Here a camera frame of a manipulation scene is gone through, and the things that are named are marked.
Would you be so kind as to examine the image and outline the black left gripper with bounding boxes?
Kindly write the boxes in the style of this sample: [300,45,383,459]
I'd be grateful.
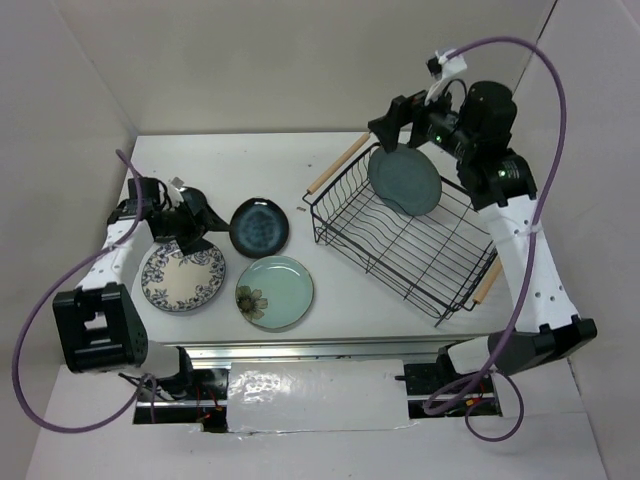
[157,190,232,256]

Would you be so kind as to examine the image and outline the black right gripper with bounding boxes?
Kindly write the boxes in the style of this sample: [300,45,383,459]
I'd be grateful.
[369,73,479,159]

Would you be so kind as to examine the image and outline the large grey-blue plate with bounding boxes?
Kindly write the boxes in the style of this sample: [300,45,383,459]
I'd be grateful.
[368,144,442,216]

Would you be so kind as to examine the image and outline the dark blue plate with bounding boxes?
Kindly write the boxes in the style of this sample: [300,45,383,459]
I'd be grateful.
[229,198,290,259]

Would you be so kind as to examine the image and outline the light teal flower plate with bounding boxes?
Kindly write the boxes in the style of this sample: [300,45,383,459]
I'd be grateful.
[235,255,315,331]

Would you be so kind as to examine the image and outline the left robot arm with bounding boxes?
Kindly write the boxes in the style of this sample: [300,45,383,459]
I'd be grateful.
[52,177,230,399]

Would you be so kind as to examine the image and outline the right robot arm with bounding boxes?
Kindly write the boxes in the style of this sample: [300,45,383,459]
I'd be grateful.
[368,81,597,392]

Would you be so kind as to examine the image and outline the blue floral white plate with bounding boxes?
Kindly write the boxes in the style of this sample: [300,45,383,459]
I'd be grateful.
[140,241,226,313]

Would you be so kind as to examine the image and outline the white foil cover panel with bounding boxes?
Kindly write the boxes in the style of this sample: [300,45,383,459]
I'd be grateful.
[227,360,410,434]

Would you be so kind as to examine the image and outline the wooden rack handle far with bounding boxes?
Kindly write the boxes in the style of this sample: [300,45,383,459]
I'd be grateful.
[306,132,371,195]

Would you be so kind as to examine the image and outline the wooden rack handle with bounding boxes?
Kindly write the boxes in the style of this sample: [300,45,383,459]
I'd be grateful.
[473,259,502,304]
[306,132,371,195]

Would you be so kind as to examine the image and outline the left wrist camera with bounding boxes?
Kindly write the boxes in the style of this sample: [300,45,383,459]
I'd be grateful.
[166,177,184,205]

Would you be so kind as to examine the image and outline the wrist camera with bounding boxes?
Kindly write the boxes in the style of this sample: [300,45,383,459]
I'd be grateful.
[166,177,184,205]
[426,49,467,81]

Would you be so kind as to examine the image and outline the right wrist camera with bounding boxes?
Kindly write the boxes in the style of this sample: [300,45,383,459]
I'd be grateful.
[426,49,467,81]

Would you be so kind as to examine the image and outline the black wire dish rack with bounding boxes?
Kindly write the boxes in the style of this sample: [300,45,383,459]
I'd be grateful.
[302,145,497,324]

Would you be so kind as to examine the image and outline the wooden rack handle near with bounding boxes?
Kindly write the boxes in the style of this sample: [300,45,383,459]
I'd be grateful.
[473,259,502,304]

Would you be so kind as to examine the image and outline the aluminium table rail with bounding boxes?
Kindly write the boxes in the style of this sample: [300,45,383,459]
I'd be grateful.
[159,335,494,362]

